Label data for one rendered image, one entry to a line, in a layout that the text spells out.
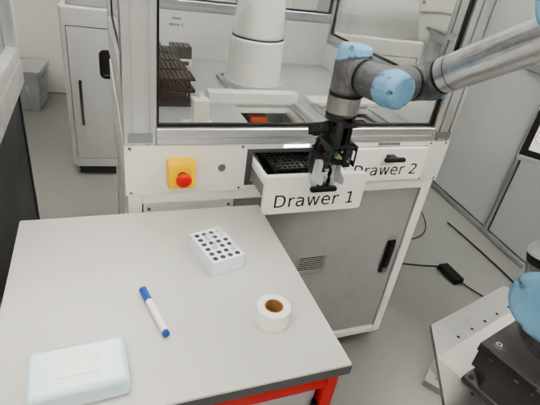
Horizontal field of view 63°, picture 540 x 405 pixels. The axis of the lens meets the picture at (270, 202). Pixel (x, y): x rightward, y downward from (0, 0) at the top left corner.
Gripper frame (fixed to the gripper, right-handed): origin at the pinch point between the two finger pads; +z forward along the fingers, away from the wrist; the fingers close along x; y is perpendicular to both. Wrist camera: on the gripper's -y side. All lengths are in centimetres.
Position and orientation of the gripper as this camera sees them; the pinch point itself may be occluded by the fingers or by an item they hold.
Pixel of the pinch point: (321, 184)
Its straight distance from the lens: 113.5
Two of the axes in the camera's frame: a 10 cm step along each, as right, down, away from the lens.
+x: 9.3, -0.6, 3.5
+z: -1.3, 8.5, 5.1
